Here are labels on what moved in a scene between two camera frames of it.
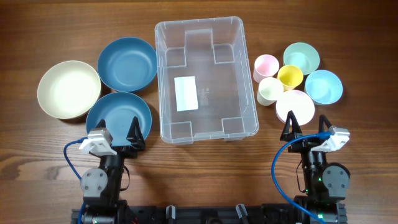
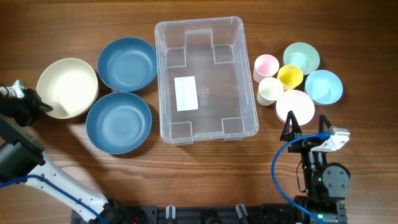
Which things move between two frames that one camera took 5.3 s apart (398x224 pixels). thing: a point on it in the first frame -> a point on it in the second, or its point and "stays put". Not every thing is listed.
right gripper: [296, 132] stays put
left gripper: [135, 136] -> [38, 108]
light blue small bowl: [324, 86] stays put
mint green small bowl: [303, 55] stays put
